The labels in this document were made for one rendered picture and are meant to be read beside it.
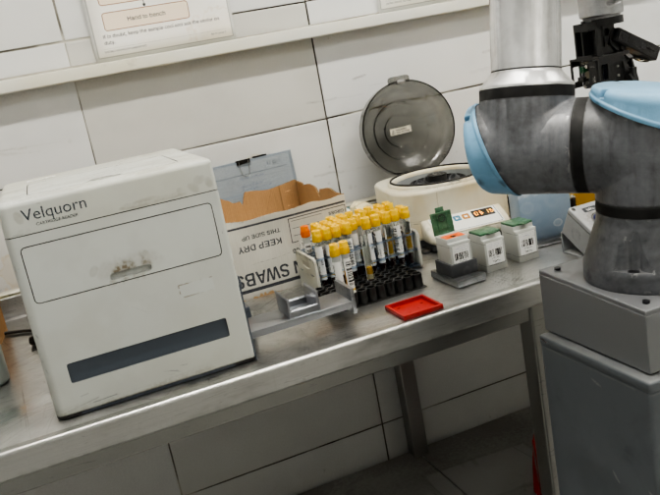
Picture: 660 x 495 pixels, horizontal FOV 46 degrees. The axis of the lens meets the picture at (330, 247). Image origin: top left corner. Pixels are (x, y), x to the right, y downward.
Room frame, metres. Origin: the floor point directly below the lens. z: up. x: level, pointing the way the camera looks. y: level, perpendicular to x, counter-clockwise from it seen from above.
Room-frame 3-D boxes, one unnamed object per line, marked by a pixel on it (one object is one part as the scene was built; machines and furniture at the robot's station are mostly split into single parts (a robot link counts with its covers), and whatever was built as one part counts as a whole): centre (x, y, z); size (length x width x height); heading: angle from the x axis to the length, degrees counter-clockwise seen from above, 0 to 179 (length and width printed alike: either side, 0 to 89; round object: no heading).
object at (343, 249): (1.25, -0.05, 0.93); 0.17 x 0.09 x 0.11; 109
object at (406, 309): (1.13, -0.11, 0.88); 0.07 x 0.07 x 0.01; 19
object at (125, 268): (1.14, 0.30, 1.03); 0.31 x 0.27 x 0.30; 109
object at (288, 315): (1.11, 0.08, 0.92); 0.21 x 0.07 x 0.05; 109
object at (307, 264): (1.36, -0.05, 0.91); 0.20 x 0.10 x 0.07; 109
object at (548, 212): (1.37, -0.39, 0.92); 0.10 x 0.07 x 0.10; 101
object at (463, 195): (1.57, -0.25, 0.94); 0.30 x 0.24 x 0.12; 10
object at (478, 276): (1.24, -0.20, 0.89); 0.09 x 0.05 x 0.04; 19
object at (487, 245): (1.27, -0.27, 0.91); 0.05 x 0.04 x 0.07; 19
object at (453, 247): (1.24, -0.20, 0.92); 0.05 x 0.04 x 0.06; 19
